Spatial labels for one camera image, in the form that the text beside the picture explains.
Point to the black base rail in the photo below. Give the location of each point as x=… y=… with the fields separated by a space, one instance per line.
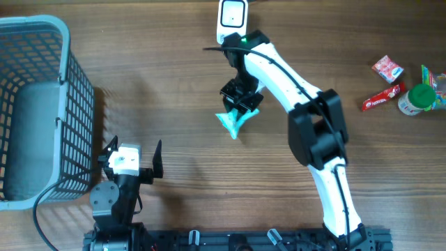
x=299 y=240

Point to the Haribo gummy candy bag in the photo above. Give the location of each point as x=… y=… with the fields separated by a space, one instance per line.
x=437 y=83

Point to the red Nescafe stick sachet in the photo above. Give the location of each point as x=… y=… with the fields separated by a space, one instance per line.
x=383 y=96

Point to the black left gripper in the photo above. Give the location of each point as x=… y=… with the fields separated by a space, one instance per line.
x=148 y=173

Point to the red tissue pack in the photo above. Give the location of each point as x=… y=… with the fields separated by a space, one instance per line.
x=388 y=69

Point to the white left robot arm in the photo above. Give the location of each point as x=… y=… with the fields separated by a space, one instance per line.
x=117 y=200

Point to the grey plastic mesh basket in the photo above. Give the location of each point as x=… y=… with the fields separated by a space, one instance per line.
x=47 y=114

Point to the green lid jar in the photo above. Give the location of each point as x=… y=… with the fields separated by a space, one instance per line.
x=416 y=100

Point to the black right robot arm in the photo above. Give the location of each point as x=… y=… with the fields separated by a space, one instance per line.
x=317 y=132

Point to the teal wet wipes pack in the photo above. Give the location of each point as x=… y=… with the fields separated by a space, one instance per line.
x=234 y=120

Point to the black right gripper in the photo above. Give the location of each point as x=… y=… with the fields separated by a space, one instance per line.
x=242 y=104

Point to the white barcode scanner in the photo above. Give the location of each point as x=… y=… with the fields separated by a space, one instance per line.
x=232 y=18

